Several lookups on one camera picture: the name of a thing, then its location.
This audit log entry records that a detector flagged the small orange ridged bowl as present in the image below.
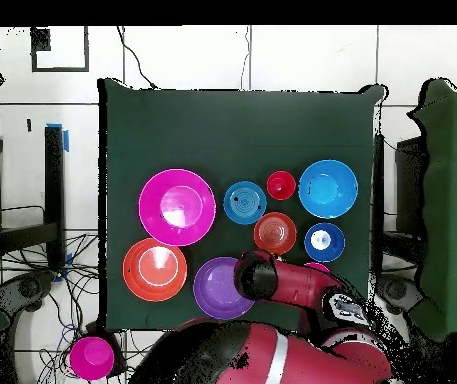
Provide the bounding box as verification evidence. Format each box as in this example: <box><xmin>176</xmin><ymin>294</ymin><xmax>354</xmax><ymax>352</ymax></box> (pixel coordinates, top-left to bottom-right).
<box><xmin>252</xmin><ymin>211</ymin><xmax>298</xmax><ymax>256</ymax></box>

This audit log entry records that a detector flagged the purple bowl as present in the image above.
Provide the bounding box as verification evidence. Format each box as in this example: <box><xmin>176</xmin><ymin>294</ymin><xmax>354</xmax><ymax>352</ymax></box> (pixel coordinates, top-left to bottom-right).
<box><xmin>192</xmin><ymin>256</ymin><xmax>258</xmax><ymax>321</ymax></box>

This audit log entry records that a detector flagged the small light blue ridged bowl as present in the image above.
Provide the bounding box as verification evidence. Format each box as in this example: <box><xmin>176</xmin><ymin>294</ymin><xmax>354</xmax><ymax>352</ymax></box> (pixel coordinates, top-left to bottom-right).
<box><xmin>222</xmin><ymin>180</ymin><xmax>268</xmax><ymax>226</ymax></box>

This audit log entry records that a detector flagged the large pink bowl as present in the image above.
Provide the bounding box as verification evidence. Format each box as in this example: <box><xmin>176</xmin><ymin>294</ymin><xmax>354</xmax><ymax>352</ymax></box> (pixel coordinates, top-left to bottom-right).
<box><xmin>137</xmin><ymin>168</ymin><xmax>218</xmax><ymax>248</ymax></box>

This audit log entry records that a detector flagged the red cup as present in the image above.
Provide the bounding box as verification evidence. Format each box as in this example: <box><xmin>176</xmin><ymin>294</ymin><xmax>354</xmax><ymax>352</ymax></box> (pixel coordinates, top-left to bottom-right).
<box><xmin>266</xmin><ymin>170</ymin><xmax>297</xmax><ymax>201</ymax></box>

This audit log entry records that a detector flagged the dark green tablecloth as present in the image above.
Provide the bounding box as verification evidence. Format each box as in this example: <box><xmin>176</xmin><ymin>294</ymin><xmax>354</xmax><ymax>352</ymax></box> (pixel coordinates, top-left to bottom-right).
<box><xmin>97</xmin><ymin>77</ymin><xmax>389</xmax><ymax>335</ymax></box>

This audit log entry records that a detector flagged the small dark blue bowl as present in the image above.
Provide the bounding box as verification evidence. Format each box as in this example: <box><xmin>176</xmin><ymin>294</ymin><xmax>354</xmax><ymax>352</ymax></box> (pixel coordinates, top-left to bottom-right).
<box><xmin>303</xmin><ymin>222</ymin><xmax>347</xmax><ymax>264</ymax></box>

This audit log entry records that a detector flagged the large blue bowl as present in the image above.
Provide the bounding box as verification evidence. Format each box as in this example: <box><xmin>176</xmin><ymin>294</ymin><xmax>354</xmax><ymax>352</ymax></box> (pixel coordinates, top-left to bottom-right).
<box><xmin>297</xmin><ymin>159</ymin><xmax>360</xmax><ymax>220</ymax></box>

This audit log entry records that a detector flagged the small pink-red bowl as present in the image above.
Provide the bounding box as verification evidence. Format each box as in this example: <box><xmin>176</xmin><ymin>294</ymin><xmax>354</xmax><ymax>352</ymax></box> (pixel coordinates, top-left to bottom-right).
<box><xmin>302</xmin><ymin>261</ymin><xmax>332</xmax><ymax>275</ymax></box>

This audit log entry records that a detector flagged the large orange bowl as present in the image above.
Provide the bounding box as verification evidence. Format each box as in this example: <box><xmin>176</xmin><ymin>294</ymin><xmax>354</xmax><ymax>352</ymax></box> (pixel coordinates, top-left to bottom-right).
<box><xmin>122</xmin><ymin>237</ymin><xmax>189</xmax><ymax>303</ymax></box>

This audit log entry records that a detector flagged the black metal stand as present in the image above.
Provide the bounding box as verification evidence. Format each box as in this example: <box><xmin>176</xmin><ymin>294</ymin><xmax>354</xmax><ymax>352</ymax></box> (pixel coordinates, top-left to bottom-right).
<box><xmin>0</xmin><ymin>125</ymin><xmax>67</xmax><ymax>273</ymax></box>
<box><xmin>371</xmin><ymin>132</ymin><xmax>429</xmax><ymax>265</ymax></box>

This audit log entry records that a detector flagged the blue tape strip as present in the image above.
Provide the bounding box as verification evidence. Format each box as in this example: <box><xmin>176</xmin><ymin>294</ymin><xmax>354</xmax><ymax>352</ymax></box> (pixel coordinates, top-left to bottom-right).
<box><xmin>45</xmin><ymin>122</ymin><xmax>70</xmax><ymax>153</ymax></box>

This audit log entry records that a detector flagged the black floor stand base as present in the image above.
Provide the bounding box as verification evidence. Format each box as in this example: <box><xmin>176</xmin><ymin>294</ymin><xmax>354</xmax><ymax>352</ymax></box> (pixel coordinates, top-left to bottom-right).
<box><xmin>374</xmin><ymin>275</ymin><xmax>425</xmax><ymax>317</ymax></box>
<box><xmin>0</xmin><ymin>270</ymin><xmax>58</xmax><ymax>314</ymax></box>

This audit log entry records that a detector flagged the small magenta bowl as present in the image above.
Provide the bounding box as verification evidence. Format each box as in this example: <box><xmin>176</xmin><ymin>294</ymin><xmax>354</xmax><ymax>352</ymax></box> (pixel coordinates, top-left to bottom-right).
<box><xmin>68</xmin><ymin>335</ymin><xmax>116</xmax><ymax>382</ymax></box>

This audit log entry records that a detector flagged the long black floor cable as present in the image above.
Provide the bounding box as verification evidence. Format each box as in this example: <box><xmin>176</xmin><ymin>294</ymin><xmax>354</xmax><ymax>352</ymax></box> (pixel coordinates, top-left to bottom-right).
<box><xmin>116</xmin><ymin>25</ymin><xmax>159</xmax><ymax>90</ymax></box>

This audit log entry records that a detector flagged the bundle of floor cables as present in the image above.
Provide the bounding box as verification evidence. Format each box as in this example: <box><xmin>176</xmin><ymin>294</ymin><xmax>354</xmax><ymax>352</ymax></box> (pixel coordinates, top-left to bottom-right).
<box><xmin>0</xmin><ymin>229</ymin><xmax>105</xmax><ymax>384</ymax></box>

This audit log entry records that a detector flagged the black square floor frame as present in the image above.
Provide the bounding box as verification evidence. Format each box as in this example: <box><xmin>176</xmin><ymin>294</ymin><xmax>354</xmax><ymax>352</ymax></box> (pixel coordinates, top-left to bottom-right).
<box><xmin>30</xmin><ymin>25</ymin><xmax>90</xmax><ymax>74</ymax></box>

